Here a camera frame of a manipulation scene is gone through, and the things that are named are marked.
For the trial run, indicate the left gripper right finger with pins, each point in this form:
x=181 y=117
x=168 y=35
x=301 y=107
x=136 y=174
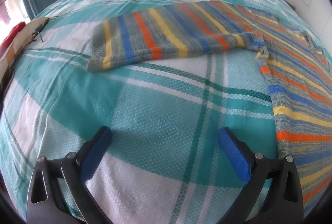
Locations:
x=283 y=202

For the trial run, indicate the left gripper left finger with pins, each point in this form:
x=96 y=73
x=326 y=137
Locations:
x=46 y=203

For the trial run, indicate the striped knit sweater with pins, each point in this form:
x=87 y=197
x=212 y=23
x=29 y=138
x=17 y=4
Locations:
x=298 y=75

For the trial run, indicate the teal plaid bed cover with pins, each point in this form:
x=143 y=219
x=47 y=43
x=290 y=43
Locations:
x=164 y=164

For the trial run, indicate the beige patterned folded cloth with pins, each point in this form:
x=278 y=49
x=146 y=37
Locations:
x=26 y=36

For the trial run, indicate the red cloth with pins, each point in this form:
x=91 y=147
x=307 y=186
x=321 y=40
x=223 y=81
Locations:
x=8 y=40

